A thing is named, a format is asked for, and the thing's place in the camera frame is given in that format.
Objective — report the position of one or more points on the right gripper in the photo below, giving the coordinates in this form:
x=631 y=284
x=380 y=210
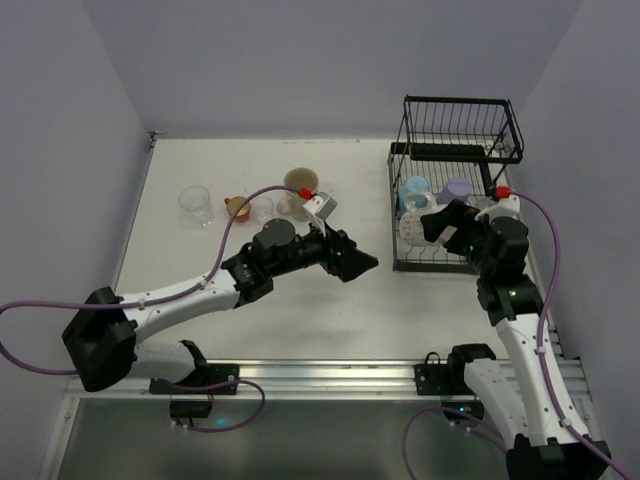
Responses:
x=461 y=232

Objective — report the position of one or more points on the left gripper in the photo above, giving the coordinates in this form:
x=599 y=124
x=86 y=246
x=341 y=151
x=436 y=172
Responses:
x=333 y=255

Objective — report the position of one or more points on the white floral mug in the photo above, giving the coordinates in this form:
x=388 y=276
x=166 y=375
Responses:
x=410 y=227

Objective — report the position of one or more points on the beige seahorse mug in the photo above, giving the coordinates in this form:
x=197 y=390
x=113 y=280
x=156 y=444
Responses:
x=297 y=181

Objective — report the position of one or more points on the small clear glass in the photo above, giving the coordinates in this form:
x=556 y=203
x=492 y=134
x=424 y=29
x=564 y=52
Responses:
x=262 y=209

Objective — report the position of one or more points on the orange ceramic mug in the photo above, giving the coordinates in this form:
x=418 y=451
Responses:
x=239 y=208

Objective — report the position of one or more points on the clear plastic tumbler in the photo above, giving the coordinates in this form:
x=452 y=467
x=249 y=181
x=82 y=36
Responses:
x=196 y=202

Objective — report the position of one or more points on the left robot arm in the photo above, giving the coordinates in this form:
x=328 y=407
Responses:
x=108 y=339

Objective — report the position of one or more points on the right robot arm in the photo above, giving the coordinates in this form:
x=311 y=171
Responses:
x=544 y=435

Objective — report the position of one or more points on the lavender plastic cup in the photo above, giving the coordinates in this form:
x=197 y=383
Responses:
x=456 y=188

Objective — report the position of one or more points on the light blue faceted mug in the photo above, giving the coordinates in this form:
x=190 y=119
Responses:
x=416 y=190

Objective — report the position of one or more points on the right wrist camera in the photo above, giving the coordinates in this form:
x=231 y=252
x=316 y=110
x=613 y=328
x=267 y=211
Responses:
x=505 y=207

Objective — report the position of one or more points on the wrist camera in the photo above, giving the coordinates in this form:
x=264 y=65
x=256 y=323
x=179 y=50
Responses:
x=319 y=208
x=505 y=207

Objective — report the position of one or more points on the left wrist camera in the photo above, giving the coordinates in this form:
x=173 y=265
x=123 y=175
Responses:
x=319 y=208

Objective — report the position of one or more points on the black wire dish rack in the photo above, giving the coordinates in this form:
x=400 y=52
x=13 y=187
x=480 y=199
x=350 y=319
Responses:
x=441 y=138

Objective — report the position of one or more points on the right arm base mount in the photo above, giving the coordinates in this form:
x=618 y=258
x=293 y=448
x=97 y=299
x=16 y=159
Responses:
x=444 y=379

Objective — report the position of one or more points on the aluminium mounting rail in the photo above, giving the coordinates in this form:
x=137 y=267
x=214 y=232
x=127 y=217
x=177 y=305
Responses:
x=336 y=380

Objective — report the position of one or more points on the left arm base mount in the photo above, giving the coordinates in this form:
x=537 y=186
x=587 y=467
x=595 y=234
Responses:
x=196 y=376

